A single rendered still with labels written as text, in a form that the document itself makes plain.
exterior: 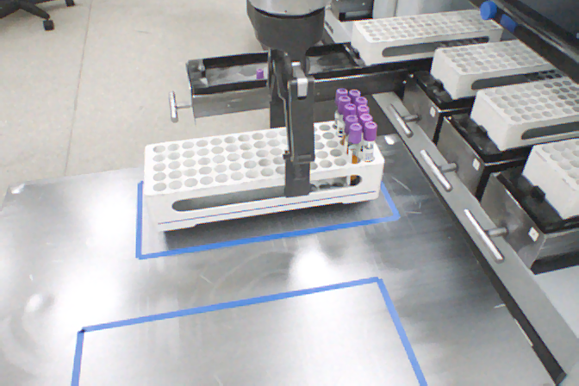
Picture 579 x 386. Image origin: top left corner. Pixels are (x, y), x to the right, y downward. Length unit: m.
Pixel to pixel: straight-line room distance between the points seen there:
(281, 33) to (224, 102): 0.46
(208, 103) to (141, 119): 1.42
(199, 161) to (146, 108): 1.80
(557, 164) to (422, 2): 0.53
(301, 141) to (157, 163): 0.20
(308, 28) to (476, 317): 0.36
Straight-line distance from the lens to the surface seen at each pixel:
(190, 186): 0.61
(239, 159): 0.62
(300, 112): 0.52
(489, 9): 0.87
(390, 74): 1.03
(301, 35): 0.51
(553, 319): 0.78
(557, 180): 0.76
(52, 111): 2.56
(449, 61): 0.96
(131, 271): 0.63
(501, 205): 0.81
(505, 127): 0.83
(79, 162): 2.19
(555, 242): 0.76
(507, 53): 1.04
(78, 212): 0.72
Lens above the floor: 1.30
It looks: 41 degrees down
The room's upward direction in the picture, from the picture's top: straight up
